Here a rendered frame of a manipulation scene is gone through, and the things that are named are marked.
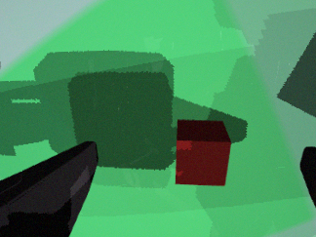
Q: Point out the red block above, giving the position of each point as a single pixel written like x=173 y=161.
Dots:
x=203 y=151

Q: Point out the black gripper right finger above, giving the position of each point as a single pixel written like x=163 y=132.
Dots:
x=308 y=168

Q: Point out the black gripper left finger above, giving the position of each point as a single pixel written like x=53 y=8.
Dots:
x=45 y=200

